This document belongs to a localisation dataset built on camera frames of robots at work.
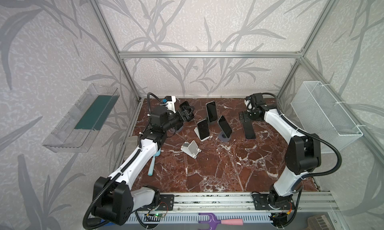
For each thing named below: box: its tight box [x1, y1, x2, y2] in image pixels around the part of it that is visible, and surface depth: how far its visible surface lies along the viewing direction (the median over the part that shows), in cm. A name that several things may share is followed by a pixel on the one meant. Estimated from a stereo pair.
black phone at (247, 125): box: [239, 111, 256, 139], surface depth 101 cm
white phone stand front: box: [180, 140, 202, 159], surface depth 90 cm
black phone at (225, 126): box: [217, 115, 233, 139], surface depth 93 cm
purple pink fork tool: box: [198, 212, 244, 230], surface depth 70 cm
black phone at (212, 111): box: [205, 100, 218, 123], surface depth 101 cm
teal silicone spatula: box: [147, 148, 162, 176], surface depth 86 cm
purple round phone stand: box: [218, 131, 232, 142], surface depth 99 cm
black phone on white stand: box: [197, 118, 210, 140], surface depth 91 cm
